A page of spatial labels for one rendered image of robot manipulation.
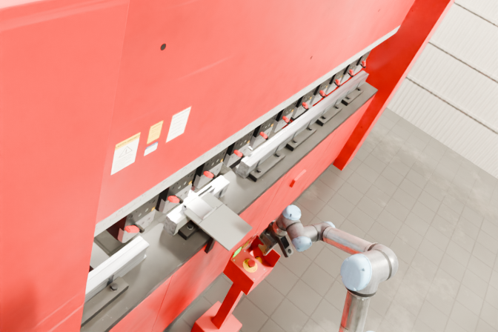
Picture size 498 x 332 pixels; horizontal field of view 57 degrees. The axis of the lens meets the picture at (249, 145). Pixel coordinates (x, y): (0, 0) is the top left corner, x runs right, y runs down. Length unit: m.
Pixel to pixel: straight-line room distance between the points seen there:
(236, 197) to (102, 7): 1.84
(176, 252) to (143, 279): 0.19
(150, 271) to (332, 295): 1.69
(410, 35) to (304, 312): 2.10
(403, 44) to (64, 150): 3.18
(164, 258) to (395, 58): 2.41
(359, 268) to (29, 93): 1.32
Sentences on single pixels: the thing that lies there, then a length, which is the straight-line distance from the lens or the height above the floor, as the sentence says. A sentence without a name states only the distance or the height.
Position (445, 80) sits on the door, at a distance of 5.27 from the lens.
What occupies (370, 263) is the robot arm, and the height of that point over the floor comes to 1.38.
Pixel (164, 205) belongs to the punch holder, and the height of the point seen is 1.24.
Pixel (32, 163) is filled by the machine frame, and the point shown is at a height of 2.07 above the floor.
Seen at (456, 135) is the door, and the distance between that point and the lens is 5.47.
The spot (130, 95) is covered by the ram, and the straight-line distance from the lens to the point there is 1.11.
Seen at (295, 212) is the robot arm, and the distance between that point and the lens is 2.01.
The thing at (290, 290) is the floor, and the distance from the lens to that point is 3.22.
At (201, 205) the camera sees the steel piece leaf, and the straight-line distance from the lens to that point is 2.06.
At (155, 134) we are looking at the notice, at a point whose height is 1.67.
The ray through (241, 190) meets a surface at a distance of 2.38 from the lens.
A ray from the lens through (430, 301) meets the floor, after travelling 3.80.
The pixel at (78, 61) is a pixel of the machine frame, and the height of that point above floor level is 2.21.
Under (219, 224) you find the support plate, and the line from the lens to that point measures 2.03.
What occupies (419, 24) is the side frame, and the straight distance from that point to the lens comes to 3.59.
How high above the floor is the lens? 2.55
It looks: 39 degrees down
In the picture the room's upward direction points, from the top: 23 degrees clockwise
